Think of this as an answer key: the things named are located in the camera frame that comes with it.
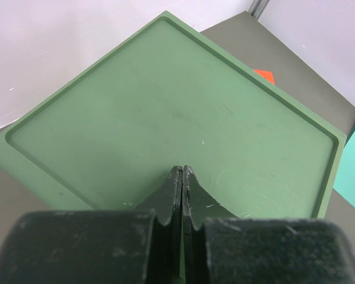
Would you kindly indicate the red cube with peg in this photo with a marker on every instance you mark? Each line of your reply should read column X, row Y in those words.
column 266, row 75

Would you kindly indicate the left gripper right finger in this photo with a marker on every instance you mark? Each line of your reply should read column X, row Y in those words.
column 222, row 248

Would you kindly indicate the green drawer box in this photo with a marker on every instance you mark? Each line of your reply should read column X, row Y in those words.
column 169, row 97

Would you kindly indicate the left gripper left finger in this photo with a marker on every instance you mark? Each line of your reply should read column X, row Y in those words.
column 141, row 245

